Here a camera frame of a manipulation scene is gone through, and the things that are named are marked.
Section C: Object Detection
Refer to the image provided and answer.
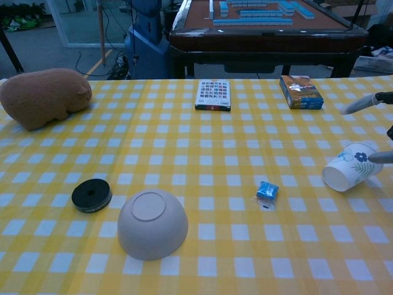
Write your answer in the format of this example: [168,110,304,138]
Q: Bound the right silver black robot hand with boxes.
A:
[340,91,393,164]

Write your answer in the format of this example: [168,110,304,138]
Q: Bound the white floral paper cup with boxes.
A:
[321,142,384,193]

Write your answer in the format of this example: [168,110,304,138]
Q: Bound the small blue candy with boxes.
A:
[251,181,280,210]

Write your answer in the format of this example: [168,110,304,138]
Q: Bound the white plastic basket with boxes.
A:
[352,55,393,75]

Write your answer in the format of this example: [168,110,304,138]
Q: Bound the orange blue card box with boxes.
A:
[279,75,325,111]

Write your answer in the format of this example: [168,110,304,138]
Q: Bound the black tripod stand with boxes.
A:
[348,0,367,31]

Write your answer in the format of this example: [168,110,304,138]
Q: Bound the brown cardboard box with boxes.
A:
[325,0,379,18]

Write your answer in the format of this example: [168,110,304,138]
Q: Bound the dark wooden mahjong table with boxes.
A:
[168,0,369,80]

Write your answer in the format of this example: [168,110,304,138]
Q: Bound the white card box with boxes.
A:
[194,79,232,112]

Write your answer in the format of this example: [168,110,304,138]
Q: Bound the yellow checked tablecloth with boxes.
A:
[0,75,393,295]

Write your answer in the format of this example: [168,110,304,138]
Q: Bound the blue machine base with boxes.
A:
[124,0,173,81]

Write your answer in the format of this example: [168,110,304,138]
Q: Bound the beige bowl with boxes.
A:
[117,188,190,262]

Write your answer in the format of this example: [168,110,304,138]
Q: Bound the wooden pole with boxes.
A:
[97,0,107,66]

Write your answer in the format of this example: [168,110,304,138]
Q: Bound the black tape roll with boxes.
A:
[71,178,113,214]

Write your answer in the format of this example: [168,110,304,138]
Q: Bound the brown plush capybara toy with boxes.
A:
[0,68,93,132]

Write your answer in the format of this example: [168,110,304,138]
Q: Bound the green bags pile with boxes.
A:
[0,2,47,31]

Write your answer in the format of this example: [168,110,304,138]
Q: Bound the black slanted table leg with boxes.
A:
[0,26,25,74]

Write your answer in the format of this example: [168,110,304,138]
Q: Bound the black cable bundle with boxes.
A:
[75,49,132,81]

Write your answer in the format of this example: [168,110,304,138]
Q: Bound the white door frame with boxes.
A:
[45,0,130,49]

